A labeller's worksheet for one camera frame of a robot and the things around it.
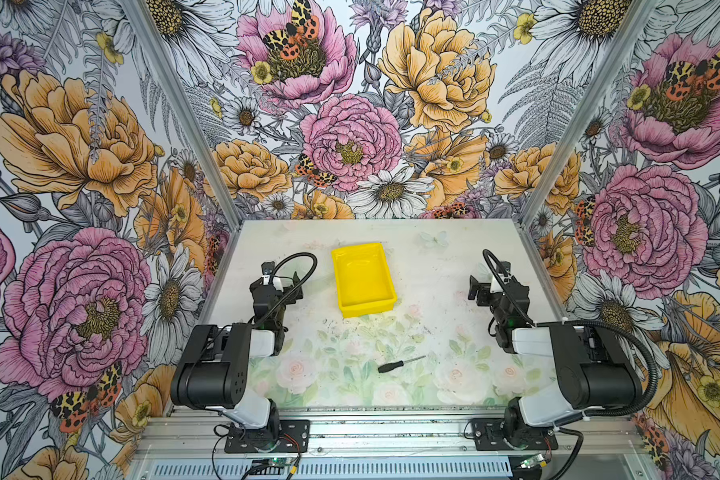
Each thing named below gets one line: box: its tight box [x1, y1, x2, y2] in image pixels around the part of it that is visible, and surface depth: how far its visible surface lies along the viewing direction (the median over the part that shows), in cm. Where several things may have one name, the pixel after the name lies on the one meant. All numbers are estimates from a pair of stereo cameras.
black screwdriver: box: [378, 355, 427, 373], surface depth 87 cm
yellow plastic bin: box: [332, 243, 397, 318], surface depth 101 cm
